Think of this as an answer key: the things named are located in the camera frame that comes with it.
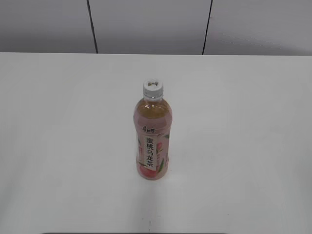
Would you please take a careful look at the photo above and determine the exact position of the pink peach tea bottle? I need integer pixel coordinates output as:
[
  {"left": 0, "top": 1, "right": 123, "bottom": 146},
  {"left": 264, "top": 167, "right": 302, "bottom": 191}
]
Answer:
[{"left": 134, "top": 98, "right": 173, "bottom": 180}]

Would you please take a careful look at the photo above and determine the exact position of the white bottle cap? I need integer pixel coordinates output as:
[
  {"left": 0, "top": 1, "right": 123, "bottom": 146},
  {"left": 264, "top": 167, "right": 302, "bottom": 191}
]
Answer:
[{"left": 142, "top": 78, "right": 164, "bottom": 98}]

